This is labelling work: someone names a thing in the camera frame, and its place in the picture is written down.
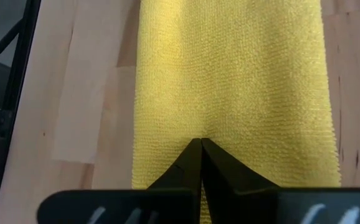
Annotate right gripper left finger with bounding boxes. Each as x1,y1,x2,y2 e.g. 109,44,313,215
36,138,203,224

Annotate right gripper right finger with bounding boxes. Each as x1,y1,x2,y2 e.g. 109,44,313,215
201,138,360,224

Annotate black aluminium table frame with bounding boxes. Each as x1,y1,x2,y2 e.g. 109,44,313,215
0,0,42,224

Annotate yellow microfiber towel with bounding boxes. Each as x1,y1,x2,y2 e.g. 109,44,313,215
131,0,342,224

